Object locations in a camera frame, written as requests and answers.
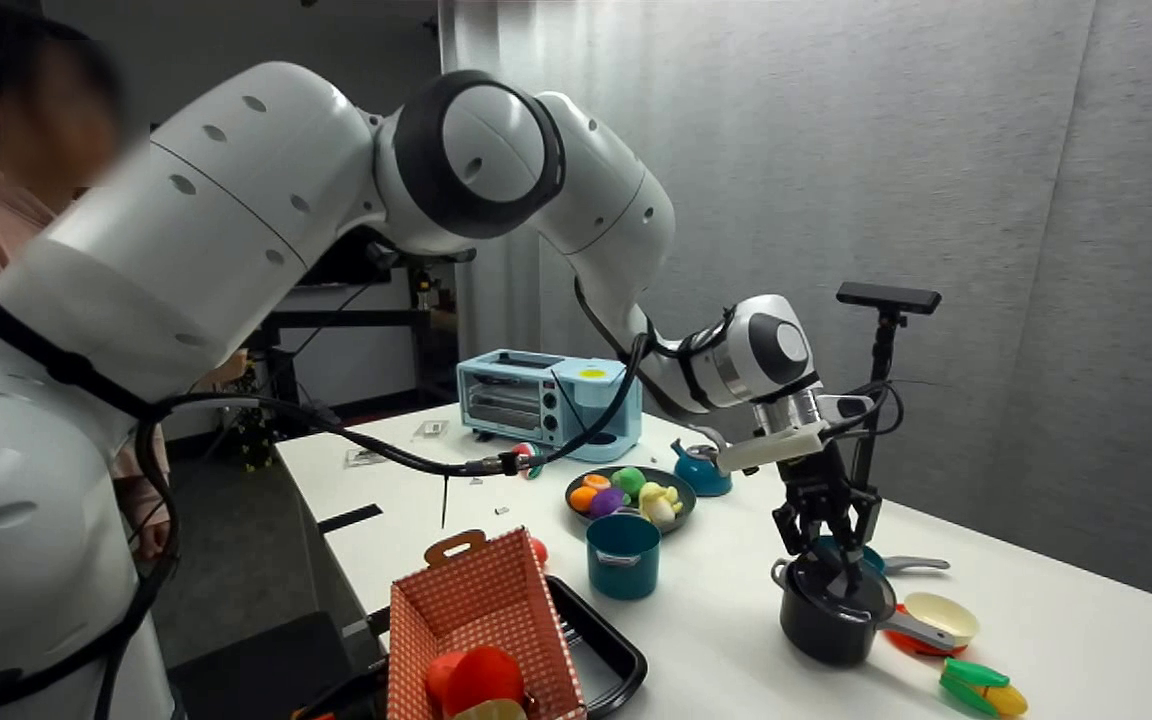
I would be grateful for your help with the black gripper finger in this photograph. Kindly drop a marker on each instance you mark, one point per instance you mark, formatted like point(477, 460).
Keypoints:
point(796, 553)
point(858, 562)

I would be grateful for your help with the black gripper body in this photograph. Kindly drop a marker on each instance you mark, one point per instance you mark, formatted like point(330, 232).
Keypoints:
point(831, 499)

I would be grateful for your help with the grey round pot lid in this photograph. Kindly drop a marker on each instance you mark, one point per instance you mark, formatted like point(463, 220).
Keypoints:
point(836, 589)

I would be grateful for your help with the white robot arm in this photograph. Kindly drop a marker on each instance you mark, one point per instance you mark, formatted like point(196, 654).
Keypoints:
point(136, 290)

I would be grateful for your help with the small black pot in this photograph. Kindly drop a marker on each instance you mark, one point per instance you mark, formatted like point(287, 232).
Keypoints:
point(831, 636)

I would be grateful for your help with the blue grey kettle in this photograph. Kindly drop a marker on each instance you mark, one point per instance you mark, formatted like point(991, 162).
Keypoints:
point(699, 471)

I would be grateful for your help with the green yellow toy corn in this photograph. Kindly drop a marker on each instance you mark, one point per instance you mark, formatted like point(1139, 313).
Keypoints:
point(981, 689)

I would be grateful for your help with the dark plate of toy food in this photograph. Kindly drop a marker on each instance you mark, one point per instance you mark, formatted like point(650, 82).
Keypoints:
point(633, 488)

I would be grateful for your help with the black baking tray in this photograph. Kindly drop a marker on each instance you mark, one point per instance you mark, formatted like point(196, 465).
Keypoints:
point(608, 671)

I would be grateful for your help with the light blue toy oven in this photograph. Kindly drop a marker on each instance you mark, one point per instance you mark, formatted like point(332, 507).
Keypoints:
point(547, 398)

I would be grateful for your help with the red toy tomato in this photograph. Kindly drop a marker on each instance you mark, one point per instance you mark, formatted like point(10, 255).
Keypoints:
point(470, 676)

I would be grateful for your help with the person behind robot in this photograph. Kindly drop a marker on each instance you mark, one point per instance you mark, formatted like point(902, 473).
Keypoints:
point(70, 117)

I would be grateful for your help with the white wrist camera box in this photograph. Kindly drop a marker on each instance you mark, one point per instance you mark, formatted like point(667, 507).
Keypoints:
point(769, 450)

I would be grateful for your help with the blue pot with handles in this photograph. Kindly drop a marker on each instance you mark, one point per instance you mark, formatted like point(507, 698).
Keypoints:
point(622, 558)

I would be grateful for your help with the black camera tripod stand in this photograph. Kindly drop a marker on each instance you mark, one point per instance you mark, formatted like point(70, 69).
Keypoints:
point(894, 309)

